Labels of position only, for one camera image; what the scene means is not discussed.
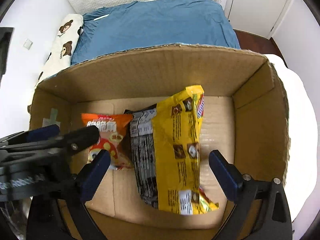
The bear print pillow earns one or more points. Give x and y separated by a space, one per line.
63 46

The wall socket left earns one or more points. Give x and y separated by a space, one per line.
28 43

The blue bed sheet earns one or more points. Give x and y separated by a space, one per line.
153 23

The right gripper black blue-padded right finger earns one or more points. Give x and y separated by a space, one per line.
272 220

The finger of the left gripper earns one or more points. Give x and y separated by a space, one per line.
43 133
74 141

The white door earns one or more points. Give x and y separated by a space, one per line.
258 17

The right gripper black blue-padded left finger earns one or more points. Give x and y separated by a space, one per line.
45 220

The yellow black snack bag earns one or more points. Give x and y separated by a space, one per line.
165 148

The orange panda snack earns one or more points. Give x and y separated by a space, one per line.
114 138

